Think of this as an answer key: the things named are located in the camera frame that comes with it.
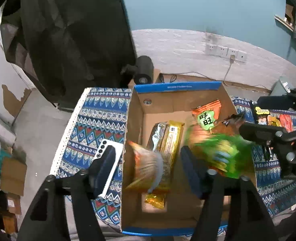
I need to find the black cylindrical lamp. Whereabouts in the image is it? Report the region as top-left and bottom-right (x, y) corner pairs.
(120, 55), (155, 85)

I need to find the cardboard box with blue rim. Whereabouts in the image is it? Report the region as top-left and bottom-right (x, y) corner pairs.
(120, 81), (257, 236)

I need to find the orange snack packet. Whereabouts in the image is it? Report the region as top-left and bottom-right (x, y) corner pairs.
(125, 141), (165, 194)

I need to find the blue patterned tablecloth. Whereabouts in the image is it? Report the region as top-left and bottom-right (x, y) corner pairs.
(49, 87), (296, 236)

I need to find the pale blue trash bin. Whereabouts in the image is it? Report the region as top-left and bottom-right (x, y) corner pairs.
(271, 78), (295, 97)

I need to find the black floor cable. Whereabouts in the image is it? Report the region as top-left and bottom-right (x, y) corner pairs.
(159, 73), (178, 84)

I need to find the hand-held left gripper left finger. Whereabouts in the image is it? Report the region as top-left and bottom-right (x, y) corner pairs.
(17, 138), (124, 241)

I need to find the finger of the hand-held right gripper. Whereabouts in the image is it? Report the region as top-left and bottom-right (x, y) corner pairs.
(239, 124), (296, 146)
(257, 88), (296, 111)

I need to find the white plug cable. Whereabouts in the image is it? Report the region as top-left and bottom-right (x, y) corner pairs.
(223, 55), (272, 91)

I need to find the black cartoon burger snack packet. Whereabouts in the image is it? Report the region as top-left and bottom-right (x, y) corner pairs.
(251, 102), (281, 127)

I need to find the wooden window sill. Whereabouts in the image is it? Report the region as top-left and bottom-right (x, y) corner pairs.
(275, 14), (295, 32)

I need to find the long yellow snack packet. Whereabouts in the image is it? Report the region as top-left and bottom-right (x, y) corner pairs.
(144, 120), (185, 209)

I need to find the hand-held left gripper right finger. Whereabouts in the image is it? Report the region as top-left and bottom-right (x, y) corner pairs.
(180, 146), (275, 241)

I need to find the orange packet with green label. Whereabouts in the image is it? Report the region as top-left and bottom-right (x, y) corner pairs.
(191, 99), (222, 132)

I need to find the cardboard box on floor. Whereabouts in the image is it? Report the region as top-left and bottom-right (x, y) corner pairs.
(0, 156), (28, 197)

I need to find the silver foil snack packet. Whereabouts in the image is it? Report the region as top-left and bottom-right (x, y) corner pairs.
(146, 122), (169, 152)

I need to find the red snack packet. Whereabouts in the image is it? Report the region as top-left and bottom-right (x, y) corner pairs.
(278, 114), (294, 133)

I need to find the green snack packet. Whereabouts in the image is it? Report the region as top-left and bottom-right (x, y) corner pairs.
(185, 124), (255, 179)

